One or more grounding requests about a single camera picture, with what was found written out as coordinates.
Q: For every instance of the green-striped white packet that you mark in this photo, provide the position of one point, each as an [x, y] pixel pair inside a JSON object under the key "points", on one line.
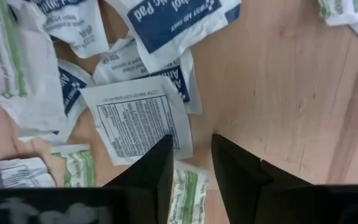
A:
{"points": [[188, 196], [79, 168], [14, 62], [346, 9]]}

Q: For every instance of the white navy pad packet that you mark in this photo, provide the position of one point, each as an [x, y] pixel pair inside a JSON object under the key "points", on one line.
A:
{"points": [[70, 87], [120, 65], [79, 34]]}

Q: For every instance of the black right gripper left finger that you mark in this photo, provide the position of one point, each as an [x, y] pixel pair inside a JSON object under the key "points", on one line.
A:
{"points": [[154, 180]]}

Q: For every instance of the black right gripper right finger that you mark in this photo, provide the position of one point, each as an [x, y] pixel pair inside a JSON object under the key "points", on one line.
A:
{"points": [[241, 186]]}

